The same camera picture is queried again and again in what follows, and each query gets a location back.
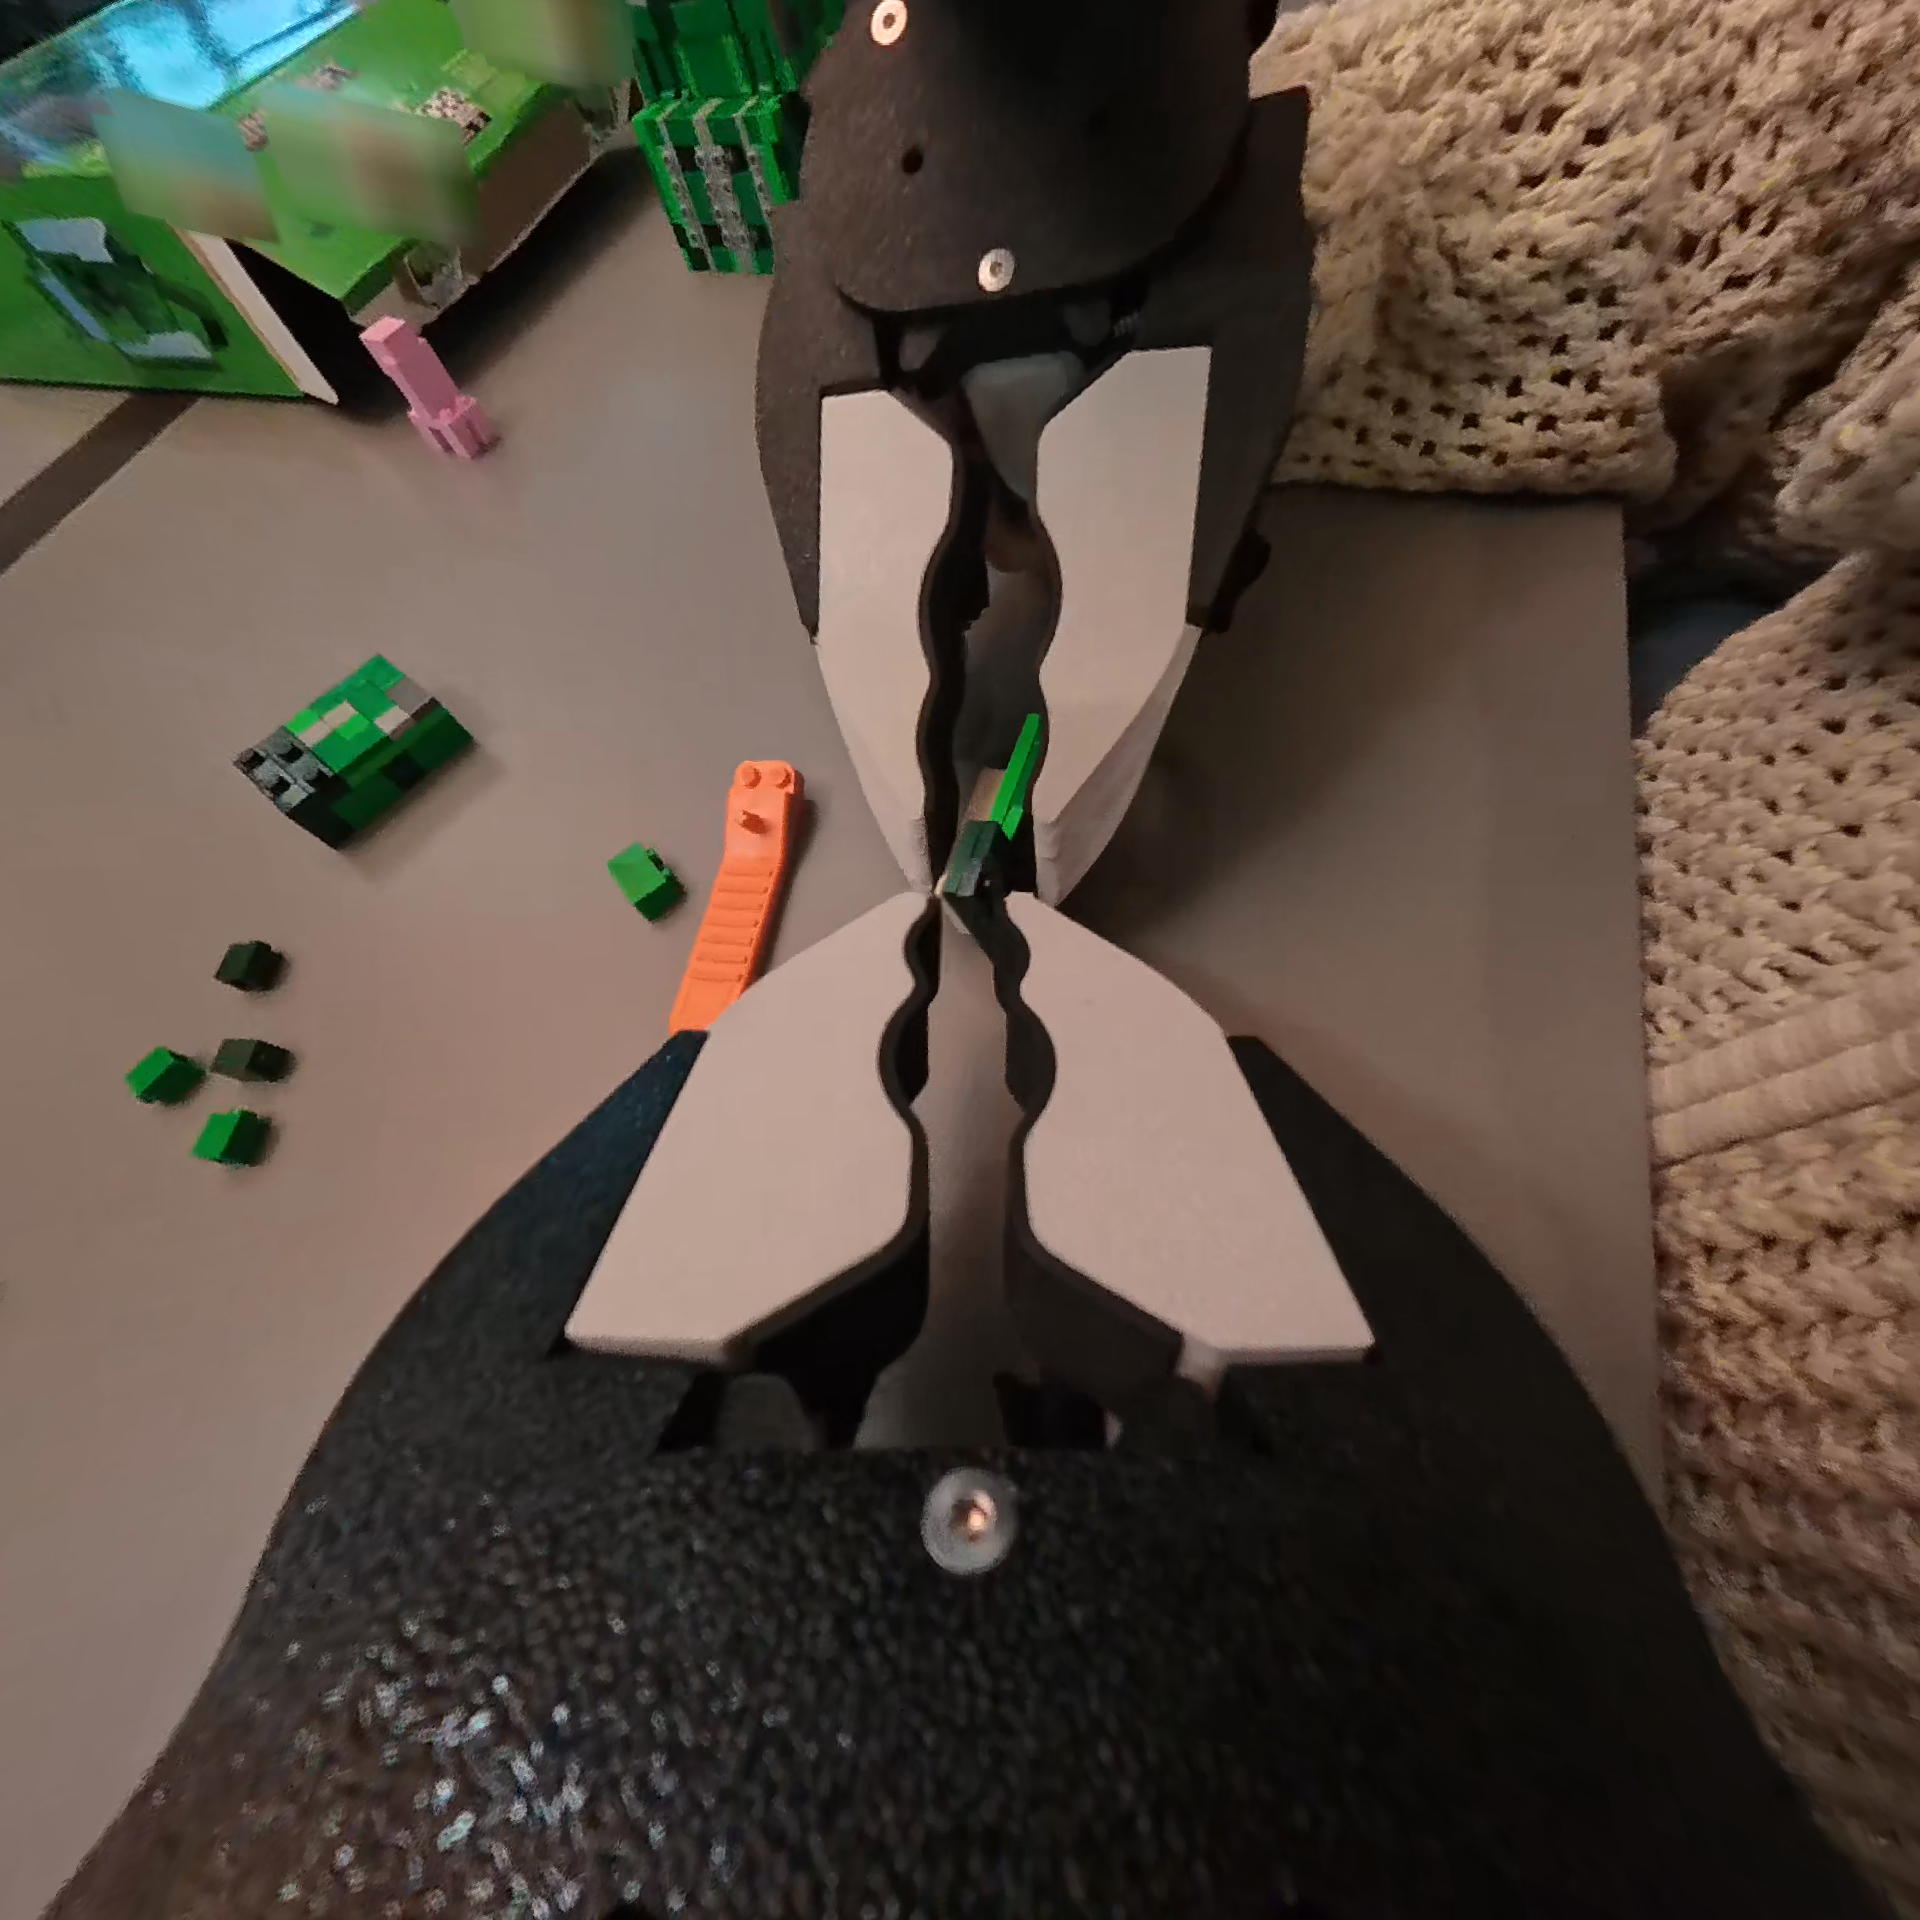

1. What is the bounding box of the orange brick separator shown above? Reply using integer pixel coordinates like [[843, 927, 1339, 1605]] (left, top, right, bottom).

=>
[[665, 757, 813, 1039]]

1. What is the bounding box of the pink lego pig figure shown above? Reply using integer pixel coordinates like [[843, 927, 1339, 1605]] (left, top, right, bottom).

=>
[[360, 312, 499, 465]]

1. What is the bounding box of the green lego creeper figure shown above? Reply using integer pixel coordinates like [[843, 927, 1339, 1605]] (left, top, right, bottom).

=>
[[628, 0, 813, 277]]

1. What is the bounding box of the person's right forearm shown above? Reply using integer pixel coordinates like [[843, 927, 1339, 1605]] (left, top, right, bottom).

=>
[[1249, 0, 1920, 528]]

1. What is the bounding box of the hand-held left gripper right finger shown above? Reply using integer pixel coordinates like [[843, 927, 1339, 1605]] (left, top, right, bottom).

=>
[[983, 896, 1378, 1446]]

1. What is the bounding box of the person's torso in knitted sweater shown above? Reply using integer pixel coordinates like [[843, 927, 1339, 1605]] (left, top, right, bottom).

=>
[[1626, 299, 1920, 1920]]

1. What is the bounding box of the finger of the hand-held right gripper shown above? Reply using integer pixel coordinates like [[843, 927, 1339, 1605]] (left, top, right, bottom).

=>
[[813, 384, 994, 896], [1030, 347, 1219, 911]]

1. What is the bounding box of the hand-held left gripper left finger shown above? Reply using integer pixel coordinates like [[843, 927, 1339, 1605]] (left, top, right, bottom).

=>
[[562, 891, 934, 1451]]

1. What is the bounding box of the green and black lego block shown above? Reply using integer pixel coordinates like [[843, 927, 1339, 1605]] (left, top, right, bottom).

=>
[[232, 653, 481, 856]]

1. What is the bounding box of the green and grey lego panel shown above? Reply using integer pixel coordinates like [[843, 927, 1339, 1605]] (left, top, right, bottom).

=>
[[973, 711, 1050, 846]]

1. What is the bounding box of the green toy set box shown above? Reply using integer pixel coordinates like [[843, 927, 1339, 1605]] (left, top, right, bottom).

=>
[[0, 0, 634, 405]]

